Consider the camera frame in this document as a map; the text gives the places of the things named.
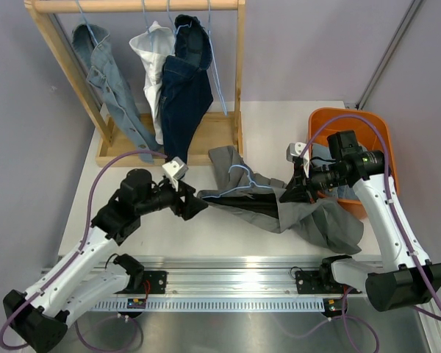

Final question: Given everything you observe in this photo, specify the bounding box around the light blue skirt hanger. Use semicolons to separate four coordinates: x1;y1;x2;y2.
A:
207;0;228;116

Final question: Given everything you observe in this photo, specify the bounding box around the light blue shirt hanger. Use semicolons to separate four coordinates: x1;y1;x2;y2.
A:
141;0;154;51

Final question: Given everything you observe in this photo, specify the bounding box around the dark blue denim garment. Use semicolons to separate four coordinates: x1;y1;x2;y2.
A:
159;15;213;163

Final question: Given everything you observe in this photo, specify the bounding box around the wooden clothes rack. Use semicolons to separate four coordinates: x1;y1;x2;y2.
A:
24;1;245;167

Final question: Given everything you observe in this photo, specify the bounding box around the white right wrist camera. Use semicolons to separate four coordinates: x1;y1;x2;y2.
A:
286;142;310;177

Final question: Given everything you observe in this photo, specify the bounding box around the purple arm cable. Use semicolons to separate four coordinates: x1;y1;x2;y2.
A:
0;149;168;349
301;113;441;324

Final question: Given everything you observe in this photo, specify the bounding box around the light denim jacket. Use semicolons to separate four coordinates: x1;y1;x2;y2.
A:
72;24;161;151

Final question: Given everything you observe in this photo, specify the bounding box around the grey pleated skirt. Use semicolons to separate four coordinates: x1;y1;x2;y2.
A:
197;146;365;255

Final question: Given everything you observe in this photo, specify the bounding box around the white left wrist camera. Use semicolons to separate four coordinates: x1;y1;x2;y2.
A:
162;157;188;191

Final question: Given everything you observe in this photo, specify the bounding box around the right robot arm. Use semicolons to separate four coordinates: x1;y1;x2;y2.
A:
280;130;441;312

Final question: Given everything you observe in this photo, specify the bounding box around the white shirt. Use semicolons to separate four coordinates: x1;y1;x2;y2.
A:
129;21;175;145

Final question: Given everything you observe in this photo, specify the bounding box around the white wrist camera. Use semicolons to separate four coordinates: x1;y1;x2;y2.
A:
162;157;188;191
286;142;310;177

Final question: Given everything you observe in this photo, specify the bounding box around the aluminium corner post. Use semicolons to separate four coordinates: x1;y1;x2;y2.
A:
352;0;426;110

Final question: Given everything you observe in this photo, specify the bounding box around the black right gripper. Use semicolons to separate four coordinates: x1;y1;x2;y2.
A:
281;161;348;204

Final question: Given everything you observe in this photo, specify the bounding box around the light blue grey-skirt hanger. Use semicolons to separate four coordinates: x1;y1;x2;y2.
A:
201;163;276;202

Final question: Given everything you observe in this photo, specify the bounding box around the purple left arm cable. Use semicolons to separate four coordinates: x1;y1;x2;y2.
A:
0;149;168;349

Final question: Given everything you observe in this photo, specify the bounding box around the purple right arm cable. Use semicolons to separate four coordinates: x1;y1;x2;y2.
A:
301;113;441;324

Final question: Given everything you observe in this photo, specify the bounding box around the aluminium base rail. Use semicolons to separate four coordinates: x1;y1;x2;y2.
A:
73;255;433;313

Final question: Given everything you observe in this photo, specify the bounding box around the light blue denim skirt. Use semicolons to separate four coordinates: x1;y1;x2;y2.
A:
310;143;361;202

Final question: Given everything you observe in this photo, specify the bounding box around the orange plastic basket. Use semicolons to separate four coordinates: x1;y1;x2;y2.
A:
306;108;398;220

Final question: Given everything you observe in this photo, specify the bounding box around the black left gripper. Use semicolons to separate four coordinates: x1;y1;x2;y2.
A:
137;176;208;220

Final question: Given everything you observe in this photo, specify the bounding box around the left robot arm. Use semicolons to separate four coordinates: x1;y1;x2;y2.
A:
3;168;208;352

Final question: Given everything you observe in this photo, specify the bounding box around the light blue jacket hanger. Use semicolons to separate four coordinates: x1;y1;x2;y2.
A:
75;0;98;46

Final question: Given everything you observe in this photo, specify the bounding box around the light blue dark-denim hanger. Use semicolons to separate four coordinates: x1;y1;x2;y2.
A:
165;0;192;38

